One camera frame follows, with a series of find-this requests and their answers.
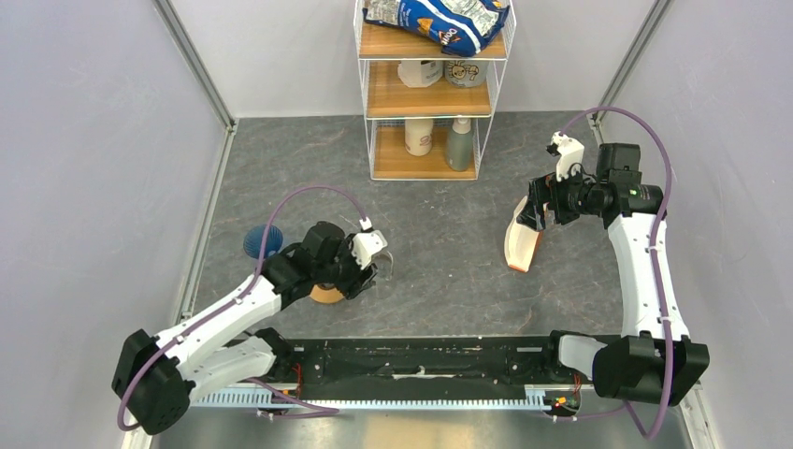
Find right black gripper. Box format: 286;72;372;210
517;163;607;231

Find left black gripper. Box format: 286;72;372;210
314;234;379;300

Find round wooden dripper stand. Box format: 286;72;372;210
310;284;345;304

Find clear glass carafe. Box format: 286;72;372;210
372;250;395;281

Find blue ribbed coffee dripper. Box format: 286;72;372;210
242;224;283;259

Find white wire wooden shelf rack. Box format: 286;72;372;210
353;1;516;181

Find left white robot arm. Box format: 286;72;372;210
111;220;388;435

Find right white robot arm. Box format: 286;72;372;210
516;138;710;406

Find white coffee filter stack holder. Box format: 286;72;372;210
504;196;543;273

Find grey green spray bottle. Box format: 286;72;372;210
445;117;473;172

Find white small bottle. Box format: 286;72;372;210
404;118;434;156

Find white plastic jug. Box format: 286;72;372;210
397;60;444;88

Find blue chips bag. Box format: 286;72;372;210
362;0;511;57

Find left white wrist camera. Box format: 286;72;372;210
351;217;388;268

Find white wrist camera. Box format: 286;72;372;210
546;131;584;182
351;217;388;268

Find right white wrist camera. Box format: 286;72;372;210
546;131;584;182

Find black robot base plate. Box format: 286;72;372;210
261;336;584;402

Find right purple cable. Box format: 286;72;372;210
551;106;675;442

